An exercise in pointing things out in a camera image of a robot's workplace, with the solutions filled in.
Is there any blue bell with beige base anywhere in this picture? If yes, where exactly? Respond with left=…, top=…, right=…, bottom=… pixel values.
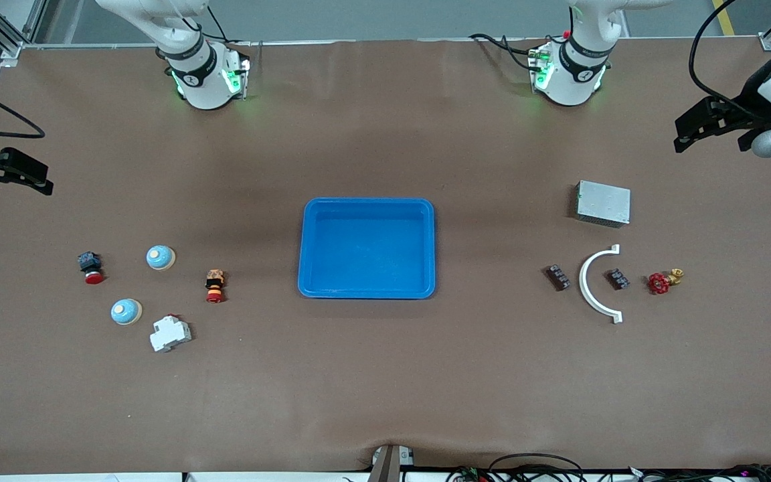
left=110, top=298, right=143, bottom=327
left=145, top=245, right=177, bottom=272

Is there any blue plastic tray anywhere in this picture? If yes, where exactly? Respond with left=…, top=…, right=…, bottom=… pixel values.
left=297, top=197, right=437, bottom=300

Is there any grey metal box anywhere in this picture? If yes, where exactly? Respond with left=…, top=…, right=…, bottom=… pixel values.
left=574, top=179, right=632, bottom=227

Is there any red mushroom button black body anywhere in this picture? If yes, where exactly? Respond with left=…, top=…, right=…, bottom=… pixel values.
left=77, top=251, right=106, bottom=286

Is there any white circuit breaker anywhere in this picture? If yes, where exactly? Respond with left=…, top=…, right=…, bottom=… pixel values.
left=149, top=313, right=193, bottom=353

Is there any brown table mat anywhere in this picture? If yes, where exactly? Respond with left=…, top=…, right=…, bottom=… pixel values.
left=0, top=37, right=771, bottom=476

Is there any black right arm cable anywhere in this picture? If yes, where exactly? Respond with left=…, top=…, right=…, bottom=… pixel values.
left=0, top=77, right=46, bottom=139

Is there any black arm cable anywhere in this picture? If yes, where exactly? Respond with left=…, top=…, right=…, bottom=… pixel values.
left=688, top=0, right=764, bottom=121
left=0, top=77, right=46, bottom=139

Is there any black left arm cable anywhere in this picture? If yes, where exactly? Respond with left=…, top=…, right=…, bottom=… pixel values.
left=688, top=0, right=764, bottom=121

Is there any red handle brass valve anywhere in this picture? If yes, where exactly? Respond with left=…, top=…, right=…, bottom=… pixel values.
left=647, top=268, right=685, bottom=296

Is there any white curved plastic bracket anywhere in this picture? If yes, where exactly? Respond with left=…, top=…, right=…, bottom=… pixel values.
left=578, top=244, right=624, bottom=325

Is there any red orange push button switch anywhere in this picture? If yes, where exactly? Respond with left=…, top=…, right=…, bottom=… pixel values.
left=204, top=268, right=227, bottom=304

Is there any black left base cable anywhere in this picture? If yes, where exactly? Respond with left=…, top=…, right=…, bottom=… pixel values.
left=469, top=32, right=547, bottom=71

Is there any black cable bundle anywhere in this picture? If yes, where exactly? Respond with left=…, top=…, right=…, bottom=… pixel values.
left=446, top=453, right=771, bottom=482

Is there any grey metal mount post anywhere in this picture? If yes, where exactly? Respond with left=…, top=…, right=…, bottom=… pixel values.
left=369, top=444, right=416, bottom=482

